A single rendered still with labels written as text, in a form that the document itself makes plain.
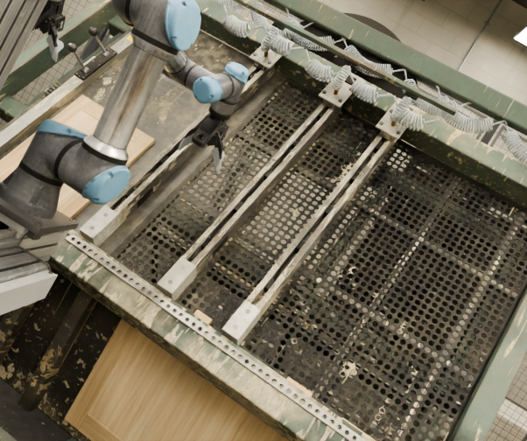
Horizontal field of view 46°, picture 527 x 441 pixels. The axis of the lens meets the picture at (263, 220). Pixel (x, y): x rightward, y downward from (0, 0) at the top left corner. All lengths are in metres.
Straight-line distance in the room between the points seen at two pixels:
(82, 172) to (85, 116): 1.00
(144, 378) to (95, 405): 0.22
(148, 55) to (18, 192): 0.47
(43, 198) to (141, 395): 0.94
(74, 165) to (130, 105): 0.20
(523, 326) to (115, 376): 1.40
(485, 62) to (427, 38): 0.69
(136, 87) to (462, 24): 6.20
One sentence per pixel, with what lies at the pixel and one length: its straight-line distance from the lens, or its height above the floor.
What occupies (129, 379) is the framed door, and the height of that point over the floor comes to 0.52.
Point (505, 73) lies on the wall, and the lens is 7.45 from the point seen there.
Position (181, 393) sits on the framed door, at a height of 0.60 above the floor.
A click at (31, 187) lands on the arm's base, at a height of 1.10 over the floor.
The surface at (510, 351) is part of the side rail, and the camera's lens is 2.14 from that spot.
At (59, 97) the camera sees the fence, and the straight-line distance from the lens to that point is 2.57.
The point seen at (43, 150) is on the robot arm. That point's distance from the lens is 1.61.
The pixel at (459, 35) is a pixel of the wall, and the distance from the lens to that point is 7.42.
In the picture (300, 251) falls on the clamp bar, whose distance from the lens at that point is 2.07.
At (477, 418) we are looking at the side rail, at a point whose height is 1.10.
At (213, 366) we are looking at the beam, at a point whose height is 0.83.
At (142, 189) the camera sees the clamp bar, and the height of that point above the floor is 1.13.
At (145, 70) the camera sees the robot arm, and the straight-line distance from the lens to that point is 1.48.
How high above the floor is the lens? 1.47
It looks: 6 degrees down
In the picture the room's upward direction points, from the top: 31 degrees clockwise
